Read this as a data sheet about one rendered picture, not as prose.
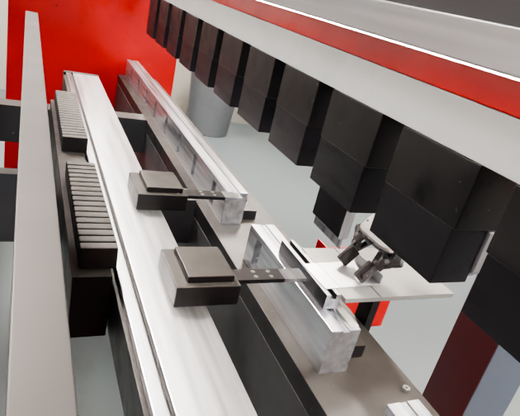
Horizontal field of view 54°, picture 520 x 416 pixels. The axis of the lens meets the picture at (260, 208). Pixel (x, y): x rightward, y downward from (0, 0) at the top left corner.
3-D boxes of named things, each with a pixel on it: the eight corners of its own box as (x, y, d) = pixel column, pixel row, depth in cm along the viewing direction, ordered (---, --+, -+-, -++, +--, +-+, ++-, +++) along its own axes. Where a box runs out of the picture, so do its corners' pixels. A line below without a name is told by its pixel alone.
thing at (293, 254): (336, 308, 93) (341, 295, 92) (322, 309, 92) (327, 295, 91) (290, 252, 110) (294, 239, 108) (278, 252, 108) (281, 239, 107)
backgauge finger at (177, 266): (314, 300, 91) (322, 277, 89) (172, 308, 80) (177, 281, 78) (286, 265, 101) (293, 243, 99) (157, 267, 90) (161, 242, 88)
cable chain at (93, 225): (116, 268, 84) (119, 248, 82) (78, 269, 81) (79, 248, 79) (93, 178, 114) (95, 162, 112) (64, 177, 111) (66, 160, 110)
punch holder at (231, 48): (259, 111, 134) (274, 47, 127) (229, 106, 130) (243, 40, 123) (240, 96, 146) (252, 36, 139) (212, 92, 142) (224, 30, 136)
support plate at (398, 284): (451, 297, 103) (454, 293, 102) (344, 303, 92) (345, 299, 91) (399, 251, 117) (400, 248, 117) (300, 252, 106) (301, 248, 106)
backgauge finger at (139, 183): (247, 213, 119) (252, 194, 117) (135, 210, 108) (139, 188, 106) (230, 191, 129) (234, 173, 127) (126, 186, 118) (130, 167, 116)
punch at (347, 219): (343, 248, 91) (359, 201, 87) (334, 248, 90) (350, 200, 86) (318, 223, 99) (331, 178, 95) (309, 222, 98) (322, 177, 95)
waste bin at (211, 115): (223, 125, 563) (235, 63, 537) (238, 141, 519) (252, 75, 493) (176, 120, 541) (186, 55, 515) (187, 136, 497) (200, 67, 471)
